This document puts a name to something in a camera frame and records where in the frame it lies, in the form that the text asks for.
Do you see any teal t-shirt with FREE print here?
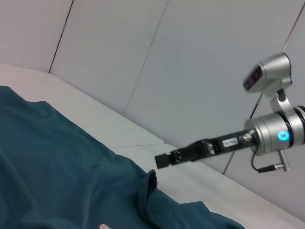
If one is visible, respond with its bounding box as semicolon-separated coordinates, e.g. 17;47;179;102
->
0;85;246;229

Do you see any right arm cable with plug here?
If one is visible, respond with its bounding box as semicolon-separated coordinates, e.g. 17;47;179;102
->
251;149;291;172

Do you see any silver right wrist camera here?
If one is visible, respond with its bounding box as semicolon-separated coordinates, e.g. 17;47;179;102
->
243;52;293;113

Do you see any silver gripper connector stub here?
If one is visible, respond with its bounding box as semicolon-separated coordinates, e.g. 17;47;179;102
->
240;134;254;145

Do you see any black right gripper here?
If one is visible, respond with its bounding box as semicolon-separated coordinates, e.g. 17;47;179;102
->
154;128;258;169

